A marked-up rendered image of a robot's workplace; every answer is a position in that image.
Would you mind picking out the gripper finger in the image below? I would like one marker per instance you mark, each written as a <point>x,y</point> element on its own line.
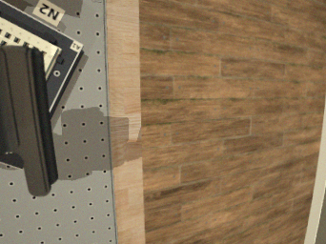
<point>25,122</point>

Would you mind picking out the white n2 label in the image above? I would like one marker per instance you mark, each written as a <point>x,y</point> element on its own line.
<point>49,12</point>

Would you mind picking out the tan plate with square wells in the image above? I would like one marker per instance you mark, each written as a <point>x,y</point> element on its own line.
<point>11,34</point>

